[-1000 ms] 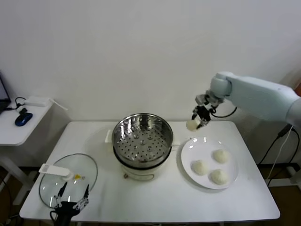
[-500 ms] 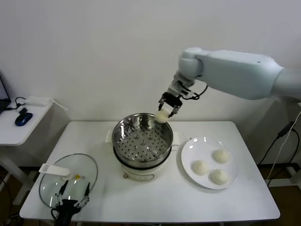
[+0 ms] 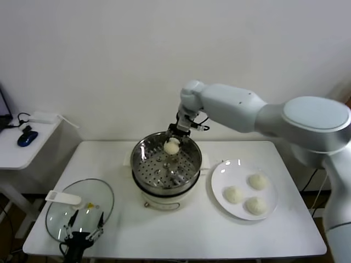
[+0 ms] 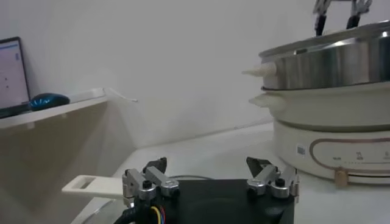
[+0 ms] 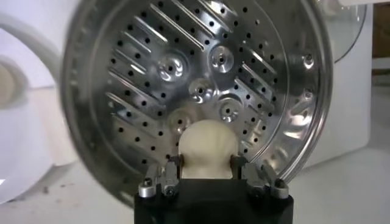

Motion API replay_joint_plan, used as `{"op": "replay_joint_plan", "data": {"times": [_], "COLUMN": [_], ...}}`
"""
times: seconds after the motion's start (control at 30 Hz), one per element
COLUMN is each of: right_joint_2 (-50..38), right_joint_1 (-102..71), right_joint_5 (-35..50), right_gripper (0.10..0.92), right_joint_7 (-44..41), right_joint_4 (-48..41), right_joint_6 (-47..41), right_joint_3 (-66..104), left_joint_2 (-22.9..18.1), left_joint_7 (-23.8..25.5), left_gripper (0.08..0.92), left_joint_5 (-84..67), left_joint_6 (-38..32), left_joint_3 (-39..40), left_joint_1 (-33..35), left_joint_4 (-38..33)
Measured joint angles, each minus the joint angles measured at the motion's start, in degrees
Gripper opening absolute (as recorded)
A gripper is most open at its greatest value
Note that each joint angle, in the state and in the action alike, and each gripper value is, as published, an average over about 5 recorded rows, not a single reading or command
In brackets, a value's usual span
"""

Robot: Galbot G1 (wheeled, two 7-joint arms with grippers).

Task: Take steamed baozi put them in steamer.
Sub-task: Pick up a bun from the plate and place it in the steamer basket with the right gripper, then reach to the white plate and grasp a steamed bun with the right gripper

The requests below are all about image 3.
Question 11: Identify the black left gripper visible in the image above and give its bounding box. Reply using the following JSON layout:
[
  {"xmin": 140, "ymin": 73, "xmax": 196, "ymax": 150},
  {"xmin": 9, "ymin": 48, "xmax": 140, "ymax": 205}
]
[{"xmin": 63, "ymin": 210, "xmax": 105, "ymax": 263}]

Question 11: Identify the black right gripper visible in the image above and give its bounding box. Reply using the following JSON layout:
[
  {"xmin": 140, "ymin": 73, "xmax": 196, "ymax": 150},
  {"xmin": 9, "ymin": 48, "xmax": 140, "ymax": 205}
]
[{"xmin": 164, "ymin": 123, "xmax": 192, "ymax": 145}]

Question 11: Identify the white steamed baozi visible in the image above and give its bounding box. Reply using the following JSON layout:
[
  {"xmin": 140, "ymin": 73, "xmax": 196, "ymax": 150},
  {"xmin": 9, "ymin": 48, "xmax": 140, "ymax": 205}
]
[
  {"xmin": 163, "ymin": 138, "xmax": 180, "ymax": 156},
  {"xmin": 244, "ymin": 197, "xmax": 268, "ymax": 216},
  {"xmin": 224, "ymin": 185, "xmax": 244, "ymax": 204},
  {"xmin": 248, "ymin": 174, "xmax": 269, "ymax": 191}
]

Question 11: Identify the perforated stainless steel steamer basket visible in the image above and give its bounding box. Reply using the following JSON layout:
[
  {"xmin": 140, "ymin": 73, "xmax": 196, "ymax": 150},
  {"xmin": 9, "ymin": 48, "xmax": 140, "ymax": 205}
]
[{"xmin": 130, "ymin": 131, "xmax": 203, "ymax": 198}]

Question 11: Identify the white electric cooker pot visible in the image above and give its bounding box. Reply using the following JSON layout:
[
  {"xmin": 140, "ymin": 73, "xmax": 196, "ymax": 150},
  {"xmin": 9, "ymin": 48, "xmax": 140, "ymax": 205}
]
[{"xmin": 122, "ymin": 150, "xmax": 211, "ymax": 212}]

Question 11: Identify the white round plate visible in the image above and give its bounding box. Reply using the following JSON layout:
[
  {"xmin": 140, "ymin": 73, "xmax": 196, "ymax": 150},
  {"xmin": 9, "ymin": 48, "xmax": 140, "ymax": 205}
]
[{"xmin": 210, "ymin": 159, "xmax": 279, "ymax": 221}]

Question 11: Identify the white side table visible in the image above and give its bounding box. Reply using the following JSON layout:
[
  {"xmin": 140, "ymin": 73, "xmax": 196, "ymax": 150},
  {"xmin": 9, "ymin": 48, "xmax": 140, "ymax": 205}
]
[{"xmin": 0, "ymin": 113, "xmax": 83, "ymax": 239}]

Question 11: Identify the blue computer mouse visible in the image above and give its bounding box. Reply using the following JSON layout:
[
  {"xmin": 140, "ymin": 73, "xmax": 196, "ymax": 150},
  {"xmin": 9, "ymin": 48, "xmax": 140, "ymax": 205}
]
[{"xmin": 18, "ymin": 130, "xmax": 39, "ymax": 148}]

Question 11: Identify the white power adapter box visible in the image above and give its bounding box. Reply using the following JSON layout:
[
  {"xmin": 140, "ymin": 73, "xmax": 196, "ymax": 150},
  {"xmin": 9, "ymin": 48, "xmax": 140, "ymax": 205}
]
[{"xmin": 29, "ymin": 111, "xmax": 59, "ymax": 124}]

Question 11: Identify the black laptop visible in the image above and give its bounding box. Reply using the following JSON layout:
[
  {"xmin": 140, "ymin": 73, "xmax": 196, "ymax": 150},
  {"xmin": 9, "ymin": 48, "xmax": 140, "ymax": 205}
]
[{"xmin": 0, "ymin": 82, "xmax": 14, "ymax": 132}]

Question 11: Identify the glass lid with white handle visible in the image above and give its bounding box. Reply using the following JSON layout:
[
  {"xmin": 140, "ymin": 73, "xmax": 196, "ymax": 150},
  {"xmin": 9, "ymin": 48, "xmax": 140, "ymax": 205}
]
[{"xmin": 45, "ymin": 178, "xmax": 115, "ymax": 242}]

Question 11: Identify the black cable with white plug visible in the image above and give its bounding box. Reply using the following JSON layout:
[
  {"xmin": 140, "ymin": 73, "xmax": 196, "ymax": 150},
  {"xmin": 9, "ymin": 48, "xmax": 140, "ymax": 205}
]
[{"xmin": 189, "ymin": 113, "xmax": 211, "ymax": 132}]

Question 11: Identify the black floor cable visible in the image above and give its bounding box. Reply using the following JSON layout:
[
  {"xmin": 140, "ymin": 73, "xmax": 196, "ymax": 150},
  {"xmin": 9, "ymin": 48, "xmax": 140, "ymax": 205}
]
[{"xmin": 0, "ymin": 204, "xmax": 15, "ymax": 255}]

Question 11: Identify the white thin cord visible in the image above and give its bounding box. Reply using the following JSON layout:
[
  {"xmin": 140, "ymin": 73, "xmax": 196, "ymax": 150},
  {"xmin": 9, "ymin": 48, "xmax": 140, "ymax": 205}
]
[{"xmin": 56, "ymin": 114, "xmax": 81, "ymax": 129}]

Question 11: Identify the black looped cable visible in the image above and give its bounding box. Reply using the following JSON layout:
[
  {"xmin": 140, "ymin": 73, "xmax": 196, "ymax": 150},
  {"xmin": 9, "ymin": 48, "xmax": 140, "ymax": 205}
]
[{"xmin": 9, "ymin": 112, "xmax": 32, "ymax": 130}]

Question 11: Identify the white hanging cable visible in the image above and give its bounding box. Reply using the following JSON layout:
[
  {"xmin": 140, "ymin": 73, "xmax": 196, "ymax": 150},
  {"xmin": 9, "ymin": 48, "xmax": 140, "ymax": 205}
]
[{"xmin": 314, "ymin": 175, "xmax": 329, "ymax": 205}]

